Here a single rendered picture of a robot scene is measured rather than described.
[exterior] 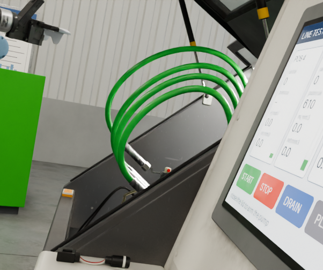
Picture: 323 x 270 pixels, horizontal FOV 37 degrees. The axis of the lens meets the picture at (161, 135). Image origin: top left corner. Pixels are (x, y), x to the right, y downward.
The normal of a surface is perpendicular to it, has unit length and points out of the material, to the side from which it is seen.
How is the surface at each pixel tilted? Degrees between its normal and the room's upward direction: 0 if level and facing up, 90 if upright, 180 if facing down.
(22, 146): 90
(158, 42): 90
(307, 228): 76
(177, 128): 90
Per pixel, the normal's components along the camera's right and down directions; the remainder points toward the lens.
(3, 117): 0.40, 0.14
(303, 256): -0.90, -0.40
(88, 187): 0.14, 0.10
